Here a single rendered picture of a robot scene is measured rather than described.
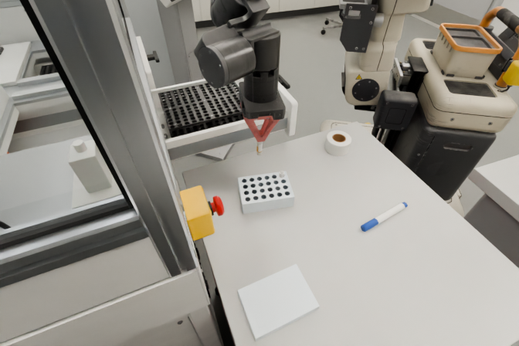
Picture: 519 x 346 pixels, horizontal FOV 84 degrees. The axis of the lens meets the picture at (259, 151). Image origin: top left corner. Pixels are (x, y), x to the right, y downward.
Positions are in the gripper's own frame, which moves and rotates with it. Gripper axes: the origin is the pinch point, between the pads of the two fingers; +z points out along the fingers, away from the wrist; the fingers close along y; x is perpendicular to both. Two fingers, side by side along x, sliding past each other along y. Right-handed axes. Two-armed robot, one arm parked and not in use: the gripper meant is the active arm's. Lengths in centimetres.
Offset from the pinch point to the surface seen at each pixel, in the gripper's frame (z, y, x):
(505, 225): 32, 10, 67
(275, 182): 18.8, -4.3, 4.7
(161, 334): 26.3, 22.5, -22.5
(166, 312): 14.6, 23.3, -19.2
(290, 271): 20.8, 17.5, 3.1
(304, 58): 90, -230, 89
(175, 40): 24, -119, -25
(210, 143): 11.7, -13.7, -10.2
